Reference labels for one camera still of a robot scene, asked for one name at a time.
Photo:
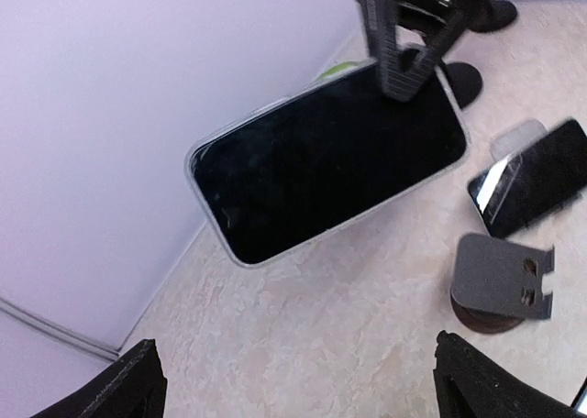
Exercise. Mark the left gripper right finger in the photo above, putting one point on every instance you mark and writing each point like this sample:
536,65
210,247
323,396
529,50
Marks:
469,384

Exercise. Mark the tall black clamp phone mount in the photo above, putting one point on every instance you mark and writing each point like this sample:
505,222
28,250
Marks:
465,82

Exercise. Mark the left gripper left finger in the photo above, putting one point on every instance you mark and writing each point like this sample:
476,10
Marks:
133,386

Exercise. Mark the black round base right stand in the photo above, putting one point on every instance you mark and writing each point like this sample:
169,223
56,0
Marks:
496,15

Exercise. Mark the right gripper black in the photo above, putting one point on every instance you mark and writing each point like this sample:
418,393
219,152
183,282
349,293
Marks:
440,23

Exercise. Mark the dark grey folding phone stand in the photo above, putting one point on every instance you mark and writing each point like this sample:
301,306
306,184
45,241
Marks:
497,285

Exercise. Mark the black phone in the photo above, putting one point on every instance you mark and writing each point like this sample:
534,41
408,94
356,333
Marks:
525,186

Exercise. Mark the phone with clear case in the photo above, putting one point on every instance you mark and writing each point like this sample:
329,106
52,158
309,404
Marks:
313,162

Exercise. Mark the left aluminium frame post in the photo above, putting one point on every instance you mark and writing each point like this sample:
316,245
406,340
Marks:
56,331

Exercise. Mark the green plate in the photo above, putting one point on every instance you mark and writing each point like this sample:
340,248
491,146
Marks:
338,69

